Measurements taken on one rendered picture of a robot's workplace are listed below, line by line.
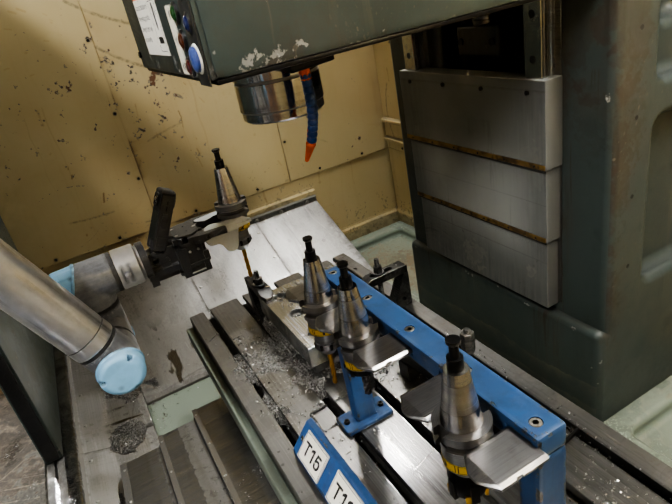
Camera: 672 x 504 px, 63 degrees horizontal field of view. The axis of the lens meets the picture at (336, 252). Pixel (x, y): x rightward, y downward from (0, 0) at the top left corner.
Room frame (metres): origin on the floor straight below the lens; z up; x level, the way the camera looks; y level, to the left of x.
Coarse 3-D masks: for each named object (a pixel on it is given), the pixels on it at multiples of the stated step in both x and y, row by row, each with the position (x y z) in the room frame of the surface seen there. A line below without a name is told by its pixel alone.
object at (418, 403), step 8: (440, 376) 0.50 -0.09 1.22; (424, 384) 0.49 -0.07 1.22; (432, 384) 0.49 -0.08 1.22; (440, 384) 0.49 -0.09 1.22; (408, 392) 0.49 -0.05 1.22; (416, 392) 0.48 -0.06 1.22; (424, 392) 0.48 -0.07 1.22; (432, 392) 0.48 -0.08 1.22; (440, 392) 0.48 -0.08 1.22; (408, 400) 0.47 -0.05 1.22; (416, 400) 0.47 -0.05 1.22; (424, 400) 0.47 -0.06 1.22; (432, 400) 0.47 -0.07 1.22; (440, 400) 0.46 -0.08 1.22; (408, 408) 0.46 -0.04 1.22; (416, 408) 0.46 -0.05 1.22; (424, 408) 0.46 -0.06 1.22; (432, 408) 0.45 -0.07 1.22; (408, 416) 0.45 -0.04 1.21; (416, 416) 0.45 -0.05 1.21; (424, 416) 0.45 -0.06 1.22
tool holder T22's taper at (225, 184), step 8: (224, 168) 0.98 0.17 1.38; (216, 176) 0.98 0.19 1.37; (224, 176) 0.98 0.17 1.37; (216, 184) 0.98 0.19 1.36; (224, 184) 0.98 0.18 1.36; (232, 184) 0.98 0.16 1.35; (224, 192) 0.97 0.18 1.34; (232, 192) 0.98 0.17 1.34; (224, 200) 0.97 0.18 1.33; (232, 200) 0.97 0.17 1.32
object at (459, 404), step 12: (444, 372) 0.42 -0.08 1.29; (468, 372) 0.41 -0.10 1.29; (444, 384) 0.42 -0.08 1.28; (456, 384) 0.41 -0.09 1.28; (468, 384) 0.41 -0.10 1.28; (444, 396) 0.42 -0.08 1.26; (456, 396) 0.41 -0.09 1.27; (468, 396) 0.41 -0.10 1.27; (444, 408) 0.42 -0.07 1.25; (456, 408) 0.41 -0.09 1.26; (468, 408) 0.40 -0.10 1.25; (480, 408) 0.42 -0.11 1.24; (444, 420) 0.41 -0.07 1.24; (456, 420) 0.40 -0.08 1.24; (468, 420) 0.40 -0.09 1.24; (480, 420) 0.41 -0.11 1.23; (456, 432) 0.40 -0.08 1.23; (468, 432) 0.40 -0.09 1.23
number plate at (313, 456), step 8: (304, 440) 0.73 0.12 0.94; (312, 440) 0.71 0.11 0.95; (304, 448) 0.72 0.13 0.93; (312, 448) 0.70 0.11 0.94; (320, 448) 0.69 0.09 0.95; (304, 456) 0.71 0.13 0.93; (312, 456) 0.69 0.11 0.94; (320, 456) 0.68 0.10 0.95; (328, 456) 0.67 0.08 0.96; (304, 464) 0.70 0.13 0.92; (312, 464) 0.68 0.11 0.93; (320, 464) 0.67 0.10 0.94; (312, 472) 0.67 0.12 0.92; (320, 472) 0.66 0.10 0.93
